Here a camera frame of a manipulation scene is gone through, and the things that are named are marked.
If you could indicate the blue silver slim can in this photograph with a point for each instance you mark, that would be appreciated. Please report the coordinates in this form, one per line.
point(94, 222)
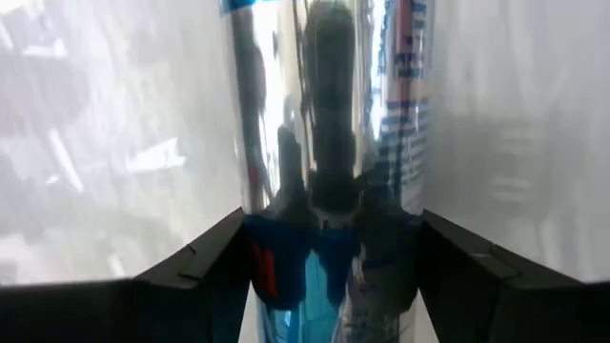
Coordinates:
point(333, 119)

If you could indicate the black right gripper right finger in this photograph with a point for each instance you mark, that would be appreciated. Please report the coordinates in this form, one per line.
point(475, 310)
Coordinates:
point(467, 295)

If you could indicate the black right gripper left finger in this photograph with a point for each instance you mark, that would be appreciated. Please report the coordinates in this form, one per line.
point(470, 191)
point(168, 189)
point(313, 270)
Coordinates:
point(205, 295)

